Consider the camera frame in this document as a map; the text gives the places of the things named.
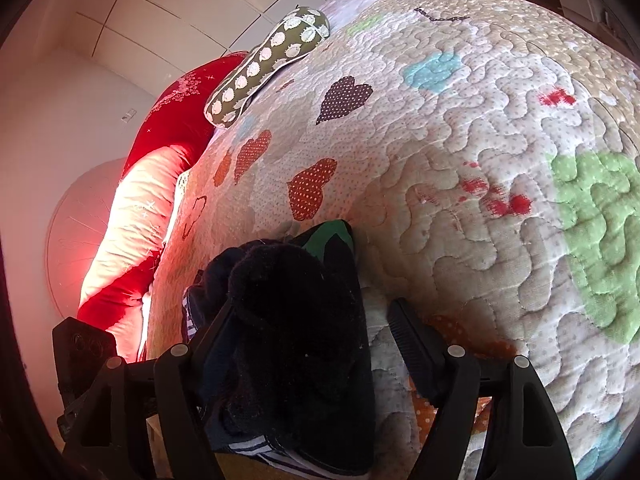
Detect dark navy frog pants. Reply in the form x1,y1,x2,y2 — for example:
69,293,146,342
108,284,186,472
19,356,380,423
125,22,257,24
182,220,375,479

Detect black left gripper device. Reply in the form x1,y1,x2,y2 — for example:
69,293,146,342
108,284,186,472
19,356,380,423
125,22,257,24
52,318,117,442

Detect red and white body pillow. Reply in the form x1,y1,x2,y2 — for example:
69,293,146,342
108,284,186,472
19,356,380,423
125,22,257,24
77,51,247,363

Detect round pink headboard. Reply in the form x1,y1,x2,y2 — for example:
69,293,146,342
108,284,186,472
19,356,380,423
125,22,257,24
44,158,124,318

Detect patchwork heart quilt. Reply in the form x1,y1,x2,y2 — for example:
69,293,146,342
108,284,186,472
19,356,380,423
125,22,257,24
146,0,639,479

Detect olive green patterned pillow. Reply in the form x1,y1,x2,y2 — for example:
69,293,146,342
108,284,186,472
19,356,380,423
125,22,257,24
204,6,331,129

